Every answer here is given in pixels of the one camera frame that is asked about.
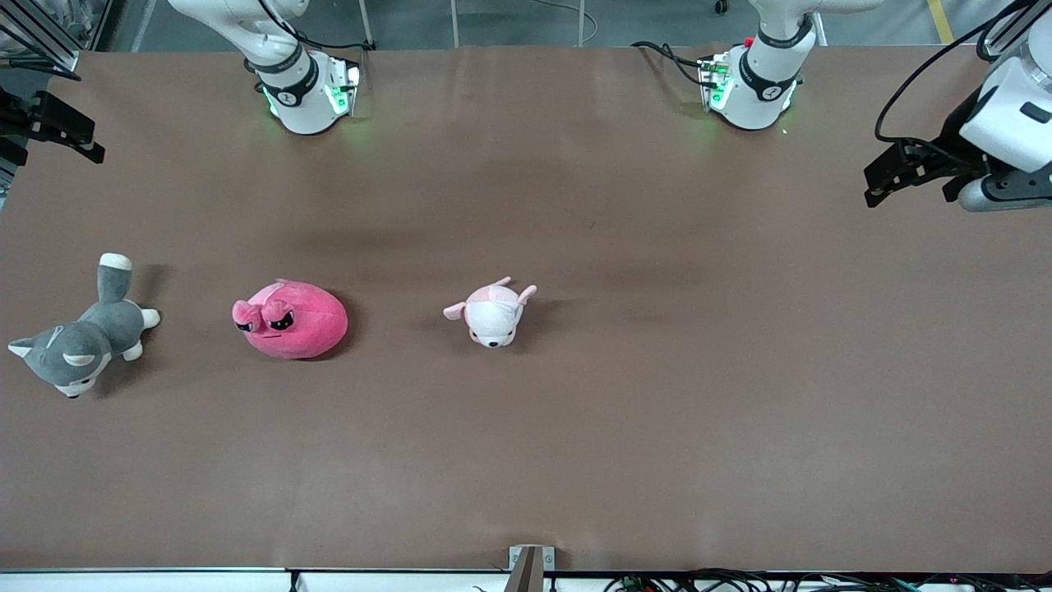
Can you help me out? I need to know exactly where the pink round plush toy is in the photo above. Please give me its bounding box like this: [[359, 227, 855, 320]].
[[233, 279, 348, 360]]

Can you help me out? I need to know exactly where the grey husky plush toy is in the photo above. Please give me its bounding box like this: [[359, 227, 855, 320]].
[[8, 252, 161, 399]]

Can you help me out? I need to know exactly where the white pink plush dog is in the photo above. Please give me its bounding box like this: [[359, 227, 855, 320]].
[[443, 277, 538, 349]]

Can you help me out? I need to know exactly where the aluminium frame profile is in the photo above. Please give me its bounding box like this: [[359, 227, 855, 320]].
[[0, 0, 83, 79], [982, 4, 1038, 57]]

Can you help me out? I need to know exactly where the black left base cable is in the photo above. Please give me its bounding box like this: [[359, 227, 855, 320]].
[[631, 39, 709, 87]]

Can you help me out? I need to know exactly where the black base cable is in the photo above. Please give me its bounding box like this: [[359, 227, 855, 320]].
[[292, 29, 379, 52], [631, 39, 709, 87]]

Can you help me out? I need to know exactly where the black right base cable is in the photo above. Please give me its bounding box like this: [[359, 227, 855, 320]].
[[292, 29, 379, 52]]

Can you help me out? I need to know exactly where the black cable bundle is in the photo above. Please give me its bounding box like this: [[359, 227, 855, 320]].
[[604, 567, 1052, 592]]

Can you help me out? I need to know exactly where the white edge rail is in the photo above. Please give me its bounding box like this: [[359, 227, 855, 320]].
[[0, 569, 510, 592]]

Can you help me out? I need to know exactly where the metal bracket with post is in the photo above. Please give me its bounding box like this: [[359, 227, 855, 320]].
[[508, 545, 556, 592]]

